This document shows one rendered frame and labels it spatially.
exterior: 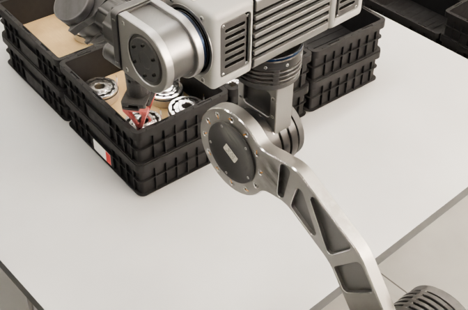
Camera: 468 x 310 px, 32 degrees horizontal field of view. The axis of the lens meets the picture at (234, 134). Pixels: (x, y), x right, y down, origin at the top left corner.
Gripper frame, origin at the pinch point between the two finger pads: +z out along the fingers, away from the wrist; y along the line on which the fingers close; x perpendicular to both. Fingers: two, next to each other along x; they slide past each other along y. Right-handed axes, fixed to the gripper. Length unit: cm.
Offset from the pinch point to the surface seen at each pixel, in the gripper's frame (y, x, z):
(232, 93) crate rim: -12.8, 21.4, -1.2
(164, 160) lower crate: 5.2, 6.7, 9.0
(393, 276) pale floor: -37, 72, 93
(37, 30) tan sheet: -43, -48, 6
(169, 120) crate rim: 3.2, 8.5, -3.2
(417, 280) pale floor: -37, 80, 94
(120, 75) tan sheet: -25.3, -14.8, 6.6
